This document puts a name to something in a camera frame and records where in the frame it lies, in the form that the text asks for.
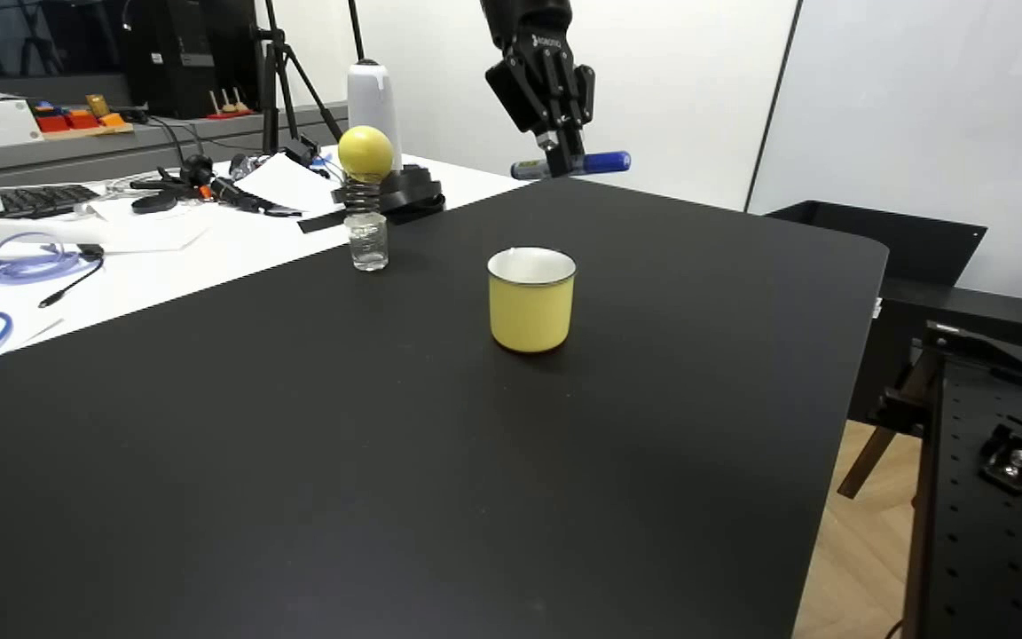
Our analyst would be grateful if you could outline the black flat strip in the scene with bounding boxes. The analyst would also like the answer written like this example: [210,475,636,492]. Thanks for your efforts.
[293,204,353,238]

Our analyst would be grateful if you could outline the grey workbench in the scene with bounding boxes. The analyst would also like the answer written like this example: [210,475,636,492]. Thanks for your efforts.
[0,108,350,204]

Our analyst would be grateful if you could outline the white paper sheet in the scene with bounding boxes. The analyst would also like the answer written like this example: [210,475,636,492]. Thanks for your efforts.
[232,151,343,222]

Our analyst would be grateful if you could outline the clear glass jar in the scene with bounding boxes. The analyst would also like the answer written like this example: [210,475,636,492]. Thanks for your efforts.
[343,179,392,279]

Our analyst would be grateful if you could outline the black cabinet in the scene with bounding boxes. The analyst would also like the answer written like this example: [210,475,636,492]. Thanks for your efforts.
[116,0,262,124]

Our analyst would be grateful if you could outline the black thin pole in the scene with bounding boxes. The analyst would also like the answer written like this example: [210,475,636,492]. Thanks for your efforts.
[343,0,371,69]

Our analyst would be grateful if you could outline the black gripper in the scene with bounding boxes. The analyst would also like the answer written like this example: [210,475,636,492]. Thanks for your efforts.
[482,29,598,180]

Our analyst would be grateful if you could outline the black keyboard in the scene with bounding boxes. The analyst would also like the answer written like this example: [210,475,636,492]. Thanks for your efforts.
[0,180,102,224]

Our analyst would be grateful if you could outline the light blue tube coil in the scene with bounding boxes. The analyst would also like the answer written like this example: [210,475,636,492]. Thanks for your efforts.
[0,227,106,287]

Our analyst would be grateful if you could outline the yellow enamel mug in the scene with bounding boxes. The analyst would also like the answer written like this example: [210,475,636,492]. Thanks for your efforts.
[482,247,581,358]

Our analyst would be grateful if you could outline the blue marker pen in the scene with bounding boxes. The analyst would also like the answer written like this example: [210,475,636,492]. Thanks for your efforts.
[506,147,636,186]

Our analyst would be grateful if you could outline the red tray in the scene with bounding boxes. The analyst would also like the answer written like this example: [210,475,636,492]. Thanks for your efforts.
[32,108,106,135]

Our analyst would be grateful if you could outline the brown wooden leg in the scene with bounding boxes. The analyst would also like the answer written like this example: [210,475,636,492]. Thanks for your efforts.
[833,350,945,502]

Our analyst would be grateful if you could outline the black perforated breadboard table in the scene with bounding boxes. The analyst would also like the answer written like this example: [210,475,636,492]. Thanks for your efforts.
[900,337,1022,639]

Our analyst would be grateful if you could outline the black tripod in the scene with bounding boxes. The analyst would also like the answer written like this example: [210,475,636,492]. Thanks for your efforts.
[253,0,343,166]

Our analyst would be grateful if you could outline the thin black cable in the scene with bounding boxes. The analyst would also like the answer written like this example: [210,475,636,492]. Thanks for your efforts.
[35,242,109,312]

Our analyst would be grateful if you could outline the white cylindrical bottle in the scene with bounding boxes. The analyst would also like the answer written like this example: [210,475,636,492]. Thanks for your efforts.
[343,58,404,170]

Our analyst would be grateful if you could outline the black side table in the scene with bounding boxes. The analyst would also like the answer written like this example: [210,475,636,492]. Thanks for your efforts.
[763,195,991,290]

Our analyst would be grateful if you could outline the black gadget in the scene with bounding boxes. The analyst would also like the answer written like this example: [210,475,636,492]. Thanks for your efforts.
[378,160,449,227]

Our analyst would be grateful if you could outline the black clamp bar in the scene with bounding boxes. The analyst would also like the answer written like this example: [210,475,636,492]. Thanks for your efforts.
[920,316,1022,391]

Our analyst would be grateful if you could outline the yellow ball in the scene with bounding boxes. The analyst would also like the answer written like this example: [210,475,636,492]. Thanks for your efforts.
[333,120,401,190]

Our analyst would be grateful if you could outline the black tools and cables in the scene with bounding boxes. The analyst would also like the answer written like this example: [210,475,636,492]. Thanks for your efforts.
[129,157,305,222]

